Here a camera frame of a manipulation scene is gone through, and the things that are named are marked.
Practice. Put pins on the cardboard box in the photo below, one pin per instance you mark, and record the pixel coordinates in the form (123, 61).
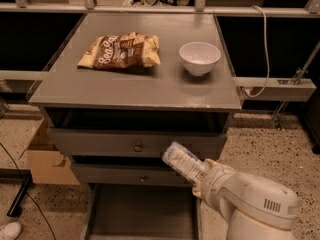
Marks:
(47, 165)

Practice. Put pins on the grey top drawer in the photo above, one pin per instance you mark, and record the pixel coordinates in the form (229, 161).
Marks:
(145, 144)

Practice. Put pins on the grey drawer cabinet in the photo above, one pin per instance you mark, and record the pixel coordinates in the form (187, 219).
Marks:
(164, 98)

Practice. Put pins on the metal railing frame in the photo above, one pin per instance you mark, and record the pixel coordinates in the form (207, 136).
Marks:
(160, 4)

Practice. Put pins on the black table leg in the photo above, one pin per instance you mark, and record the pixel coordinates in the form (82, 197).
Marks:
(15, 209)

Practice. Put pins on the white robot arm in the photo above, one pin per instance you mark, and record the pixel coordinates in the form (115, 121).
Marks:
(254, 207)

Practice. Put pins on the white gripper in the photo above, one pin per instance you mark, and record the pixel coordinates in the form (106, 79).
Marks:
(213, 183)

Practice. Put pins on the brown sea salt chip bag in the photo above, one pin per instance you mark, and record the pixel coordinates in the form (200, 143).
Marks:
(122, 52)

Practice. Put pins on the grey bottom drawer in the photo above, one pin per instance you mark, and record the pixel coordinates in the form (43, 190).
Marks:
(132, 212)

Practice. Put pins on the white shoe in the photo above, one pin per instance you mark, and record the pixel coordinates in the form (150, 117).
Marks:
(10, 231)

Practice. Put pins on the grey middle drawer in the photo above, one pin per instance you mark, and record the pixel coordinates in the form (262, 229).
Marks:
(128, 175)

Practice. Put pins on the grey drawer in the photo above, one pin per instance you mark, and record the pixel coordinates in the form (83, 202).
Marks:
(128, 175)
(132, 212)
(145, 144)

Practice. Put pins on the white bowl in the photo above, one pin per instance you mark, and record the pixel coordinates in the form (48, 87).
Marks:
(199, 58)

